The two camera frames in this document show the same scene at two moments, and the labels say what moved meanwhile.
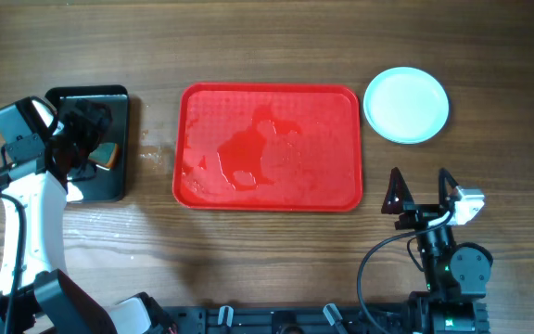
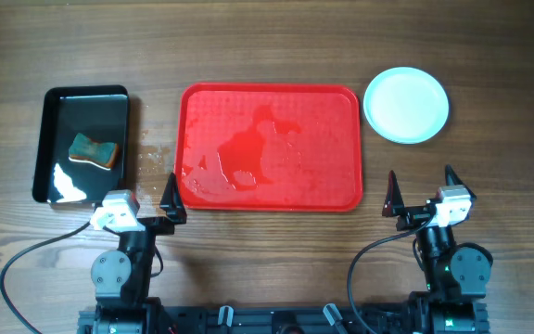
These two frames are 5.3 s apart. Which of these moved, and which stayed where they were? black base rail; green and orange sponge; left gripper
Moved: left gripper
Stayed: green and orange sponge; black base rail
